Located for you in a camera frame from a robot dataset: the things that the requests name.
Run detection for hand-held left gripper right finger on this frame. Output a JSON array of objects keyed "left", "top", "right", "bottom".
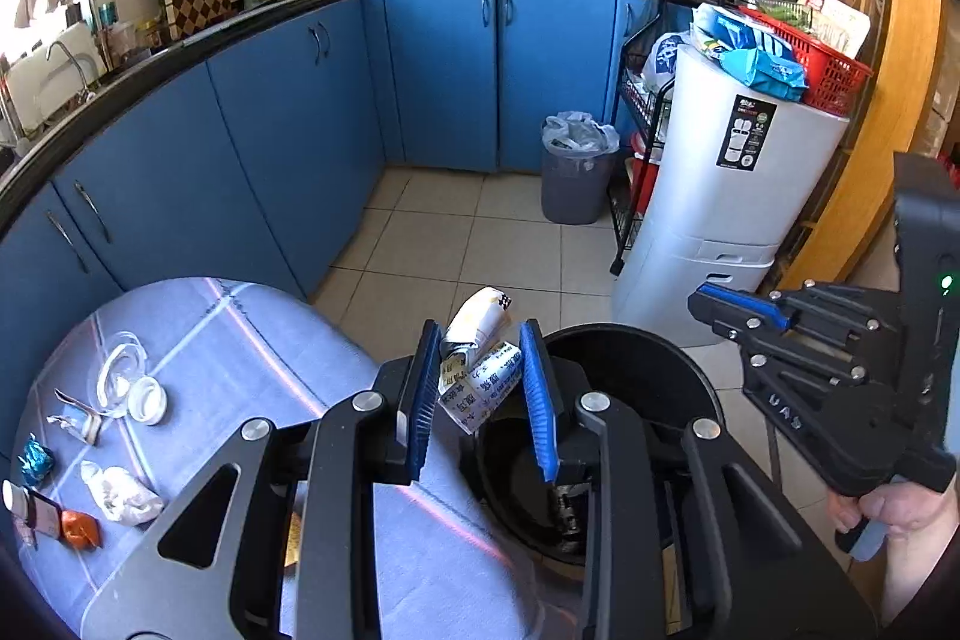
[{"left": 517, "top": 319, "right": 878, "bottom": 640}]

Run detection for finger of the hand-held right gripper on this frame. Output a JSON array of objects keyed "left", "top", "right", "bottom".
[
  {"left": 705, "top": 310, "right": 871, "bottom": 386},
  {"left": 688, "top": 282, "right": 897, "bottom": 341}
]

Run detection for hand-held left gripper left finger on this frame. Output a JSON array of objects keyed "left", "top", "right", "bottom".
[{"left": 79, "top": 319, "right": 443, "bottom": 640}]

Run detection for cream snack pouch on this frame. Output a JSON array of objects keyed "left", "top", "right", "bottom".
[{"left": 437, "top": 286, "right": 524, "bottom": 437}]

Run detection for black trash bin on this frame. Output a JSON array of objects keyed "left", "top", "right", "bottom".
[{"left": 472, "top": 323, "right": 747, "bottom": 570}]

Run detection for teal foil wrapper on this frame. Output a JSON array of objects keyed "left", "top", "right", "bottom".
[{"left": 16, "top": 434, "right": 53, "bottom": 485}]

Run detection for person's right forearm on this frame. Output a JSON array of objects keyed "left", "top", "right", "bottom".
[{"left": 879, "top": 497, "right": 957, "bottom": 626}]

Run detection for grey trash bin with bag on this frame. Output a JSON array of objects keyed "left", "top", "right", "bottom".
[{"left": 540, "top": 111, "right": 622, "bottom": 226}]

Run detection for person's right hand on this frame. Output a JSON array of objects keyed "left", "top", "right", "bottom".
[{"left": 825, "top": 481, "right": 953, "bottom": 540}]

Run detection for white cylindrical appliance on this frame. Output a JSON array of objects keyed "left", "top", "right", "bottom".
[{"left": 611, "top": 36, "right": 856, "bottom": 348}]

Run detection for blue plaid tablecloth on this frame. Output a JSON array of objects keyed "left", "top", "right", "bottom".
[{"left": 11, "top": 276, "right": 541, "bottom": 640}]

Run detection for blue wipes packet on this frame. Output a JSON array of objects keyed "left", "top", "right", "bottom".
[{"left": 724, "top": 47, "right": 809, "bottom": 103}]

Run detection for white blue printed bag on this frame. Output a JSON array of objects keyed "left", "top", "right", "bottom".
[{"left": 643, "top": 32, "right": 695, "bottom": 97}]

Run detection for red plastic basket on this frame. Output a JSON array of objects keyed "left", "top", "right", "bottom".
[{"left": 739, "top": 6, "right": 875, "bottom": 116}]

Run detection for blue white packet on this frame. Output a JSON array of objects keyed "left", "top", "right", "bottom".
[{"left": 691, "top": 2, "right": 781, "bottom": 58}]

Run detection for white round cap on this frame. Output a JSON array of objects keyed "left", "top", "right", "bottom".
[{"left": 127, "top": 377, "right": 167, "bottom": 425}]

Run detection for white food tray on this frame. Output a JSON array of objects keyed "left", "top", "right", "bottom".
[{"left": 795, "top": 0, "right": 871, "bottom": 60}]

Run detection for white crumpled tissue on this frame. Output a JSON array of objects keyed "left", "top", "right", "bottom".
[{"left": 80, "top": 460, "right": 164, "bottom": 527}]

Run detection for blue lower cabinets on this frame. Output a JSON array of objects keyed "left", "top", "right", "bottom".
[{"left": 0, "top": 0, "right": 698, "bottom": 461}]

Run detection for orange crumpled wrapper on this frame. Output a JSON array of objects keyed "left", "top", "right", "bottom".
[{"left": 60, "top": 509, "right": 102, "bottom": 549}]

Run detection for brown bottle white cap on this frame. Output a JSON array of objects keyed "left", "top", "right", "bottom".
[{"left": 1, "top": 481, "right": 61, "bottom": 543}]

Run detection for black countertop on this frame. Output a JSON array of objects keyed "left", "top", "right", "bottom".
[{"left": 0, "top": 0, "right": 661, "bottom": 221}]

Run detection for small steel faucet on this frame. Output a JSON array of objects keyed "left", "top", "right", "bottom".
[{"left": 45, "top": 40, "right": 98, "bottom": 105}]

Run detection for wooden door frame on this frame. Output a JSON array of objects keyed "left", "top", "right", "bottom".
[{"left": 780, "top": 0, "right": 960, "bottom": 296}]

